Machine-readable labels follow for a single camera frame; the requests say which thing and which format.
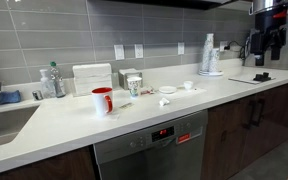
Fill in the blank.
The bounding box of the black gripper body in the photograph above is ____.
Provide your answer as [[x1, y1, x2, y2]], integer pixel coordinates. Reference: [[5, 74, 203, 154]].
[[249, 27, 288, 57]]

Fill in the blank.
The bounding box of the patterned paper cup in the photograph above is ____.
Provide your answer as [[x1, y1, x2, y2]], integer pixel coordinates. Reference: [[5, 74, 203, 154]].
[[127, 76, 143, 98]]

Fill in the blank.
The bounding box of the small white cup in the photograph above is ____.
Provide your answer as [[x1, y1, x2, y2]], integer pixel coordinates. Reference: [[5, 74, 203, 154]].
[[183, 80, 195, 91]]

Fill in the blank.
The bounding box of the black block object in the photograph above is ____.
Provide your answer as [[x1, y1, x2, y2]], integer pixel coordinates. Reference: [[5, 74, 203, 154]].
[[253, 71, 272, 83]]

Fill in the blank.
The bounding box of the white flat board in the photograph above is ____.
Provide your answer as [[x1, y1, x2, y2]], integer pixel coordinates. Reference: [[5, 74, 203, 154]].
[[228, 73, 276, 85]]

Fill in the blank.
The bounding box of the short stack of paper cups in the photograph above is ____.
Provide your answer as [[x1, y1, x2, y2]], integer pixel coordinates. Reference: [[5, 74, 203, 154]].
[[208, 47, 221, 74]]

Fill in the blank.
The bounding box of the white round tray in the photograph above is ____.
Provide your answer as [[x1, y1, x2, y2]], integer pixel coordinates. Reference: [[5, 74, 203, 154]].
[[197, 69, 224, 77]]

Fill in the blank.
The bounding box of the tall stack of paper cups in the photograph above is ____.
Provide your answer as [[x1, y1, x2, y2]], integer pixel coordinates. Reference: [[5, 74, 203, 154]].
[[200, 32, 215, 73]]

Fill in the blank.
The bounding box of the white paper napkin mat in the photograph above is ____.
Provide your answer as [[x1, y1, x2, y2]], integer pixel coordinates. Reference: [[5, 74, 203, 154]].
[[157, 85, 208, 100]]

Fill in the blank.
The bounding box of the dark range hood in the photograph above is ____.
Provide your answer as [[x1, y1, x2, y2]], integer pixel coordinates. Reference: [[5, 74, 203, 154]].
[[110, 0, 238, 11]]

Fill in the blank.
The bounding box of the white saucer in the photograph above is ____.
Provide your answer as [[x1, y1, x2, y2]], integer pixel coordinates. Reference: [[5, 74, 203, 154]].
[[158, 85, 178, 95]]

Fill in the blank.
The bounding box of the crumpled white wrapper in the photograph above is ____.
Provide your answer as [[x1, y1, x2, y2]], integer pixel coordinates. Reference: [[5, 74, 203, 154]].
[[158, 97, 171, 107]]

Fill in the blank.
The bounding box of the red packet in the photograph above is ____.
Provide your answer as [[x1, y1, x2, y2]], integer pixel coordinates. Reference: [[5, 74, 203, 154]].
[[139, 85, 156, 96]]

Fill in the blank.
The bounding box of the metal napkin dispenser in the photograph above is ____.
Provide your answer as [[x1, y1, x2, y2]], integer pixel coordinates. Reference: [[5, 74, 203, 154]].
[[118, 68, 143, 90]]

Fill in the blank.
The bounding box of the thin sugar stick packet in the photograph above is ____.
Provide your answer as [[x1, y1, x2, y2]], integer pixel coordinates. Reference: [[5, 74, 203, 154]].
[[118, 102, 134, 110]]

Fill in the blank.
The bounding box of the stainless steel dishwasher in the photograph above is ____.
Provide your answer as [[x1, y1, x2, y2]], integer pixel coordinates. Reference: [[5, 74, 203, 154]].
[[93, 109, 209, 180]]

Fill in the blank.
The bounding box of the white paper towel stack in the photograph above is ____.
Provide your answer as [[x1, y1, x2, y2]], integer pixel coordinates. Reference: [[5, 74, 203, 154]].
[[72, 63, 113, 97]]

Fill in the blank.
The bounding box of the clear bottle with green cap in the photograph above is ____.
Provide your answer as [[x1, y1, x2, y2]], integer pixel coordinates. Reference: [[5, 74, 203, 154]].
[[49, 61, 67, 99]]

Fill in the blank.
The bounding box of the small metal can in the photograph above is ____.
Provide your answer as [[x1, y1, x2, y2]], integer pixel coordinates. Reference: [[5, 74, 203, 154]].
[[31, 89, 44, 101]]

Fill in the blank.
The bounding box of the blue sponge cloth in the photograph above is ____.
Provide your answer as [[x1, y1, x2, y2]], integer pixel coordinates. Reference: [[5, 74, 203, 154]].
[[0, 89, 22, 105]]

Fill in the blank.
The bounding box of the undermount sink basin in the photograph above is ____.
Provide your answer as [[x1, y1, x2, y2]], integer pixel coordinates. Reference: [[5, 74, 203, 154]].
[[0, 104, 40, 150]]

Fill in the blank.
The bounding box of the black power cable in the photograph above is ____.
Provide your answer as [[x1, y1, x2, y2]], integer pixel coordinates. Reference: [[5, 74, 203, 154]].
[[223, 36, 252, 66]]

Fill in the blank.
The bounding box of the white wall outlet with plug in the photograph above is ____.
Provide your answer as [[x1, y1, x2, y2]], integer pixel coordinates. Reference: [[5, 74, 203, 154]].
[[219, 40, 229, 53]]

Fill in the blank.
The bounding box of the black cabinet door handle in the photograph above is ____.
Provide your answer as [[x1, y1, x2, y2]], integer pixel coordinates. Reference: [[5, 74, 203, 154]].
[[246, 99, 257, 130], [255, 98, 266, 128]]

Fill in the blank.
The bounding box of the white wall light switch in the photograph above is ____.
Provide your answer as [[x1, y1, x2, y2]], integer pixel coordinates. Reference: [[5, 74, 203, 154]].
[[113, 44, 126, 61]]

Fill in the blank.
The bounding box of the white mug with red handle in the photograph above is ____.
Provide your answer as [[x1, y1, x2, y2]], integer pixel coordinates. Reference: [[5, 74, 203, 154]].
[[91, 87, 114, 117]]

